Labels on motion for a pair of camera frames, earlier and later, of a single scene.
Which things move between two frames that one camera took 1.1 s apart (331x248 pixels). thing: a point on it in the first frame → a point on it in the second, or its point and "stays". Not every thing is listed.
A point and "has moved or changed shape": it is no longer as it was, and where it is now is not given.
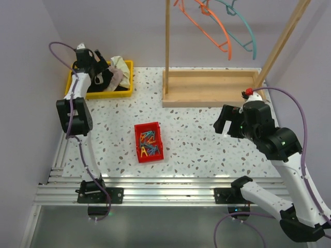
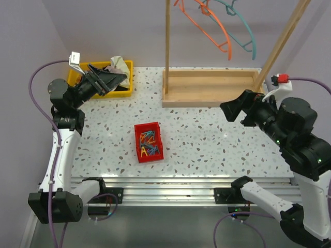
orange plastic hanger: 207,11 stays
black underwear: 100,80 has moved or changed shape
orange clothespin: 149,142 stays
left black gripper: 101,65 → 111,80
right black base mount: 229,196 stays
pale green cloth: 118,62 stays
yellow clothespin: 143,150 stays
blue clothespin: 153,150 stays
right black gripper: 230,113 → 247,99
